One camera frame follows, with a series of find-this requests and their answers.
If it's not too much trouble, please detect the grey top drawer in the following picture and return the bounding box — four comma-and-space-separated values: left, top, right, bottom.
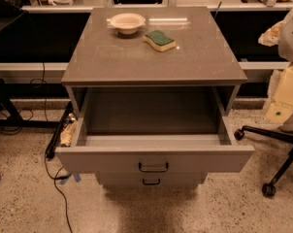
56, 87, 253, 175

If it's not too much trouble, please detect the grey drawer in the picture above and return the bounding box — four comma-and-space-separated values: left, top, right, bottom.
56, 87, 253, 175
95, 172, 207, 187

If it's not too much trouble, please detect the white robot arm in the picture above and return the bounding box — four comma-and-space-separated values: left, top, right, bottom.
258, 8, 293, 62

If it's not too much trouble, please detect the grey drawer cabinet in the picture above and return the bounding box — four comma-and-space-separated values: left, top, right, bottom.
60, 6, 248, 192

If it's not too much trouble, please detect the grey lower drawer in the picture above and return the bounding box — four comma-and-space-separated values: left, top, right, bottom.
95, 172, 207, 187

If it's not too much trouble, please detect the green yellow sponge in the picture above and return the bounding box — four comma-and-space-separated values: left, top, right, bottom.
143, 30, 176, 52

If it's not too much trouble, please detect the white paper bowl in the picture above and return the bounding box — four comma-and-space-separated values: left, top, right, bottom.
110, 13, 146, 35

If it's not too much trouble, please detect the blue tape cross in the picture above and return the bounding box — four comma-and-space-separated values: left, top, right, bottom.
59, 173, 81, 185

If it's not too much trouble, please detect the black power strip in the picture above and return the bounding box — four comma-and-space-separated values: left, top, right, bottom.
45, 102, 73, 159

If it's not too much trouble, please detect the black table stand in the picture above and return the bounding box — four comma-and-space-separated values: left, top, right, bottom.
0, 79, 59, 128

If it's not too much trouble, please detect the yellow paper envelope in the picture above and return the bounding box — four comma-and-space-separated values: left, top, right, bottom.
265, 64, 293, 124

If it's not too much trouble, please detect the grey office chair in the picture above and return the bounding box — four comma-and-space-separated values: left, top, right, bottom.
234, 115, 293, 198

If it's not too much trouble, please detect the black power cable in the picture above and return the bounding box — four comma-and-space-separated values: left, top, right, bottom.
29, 60, 75, 233

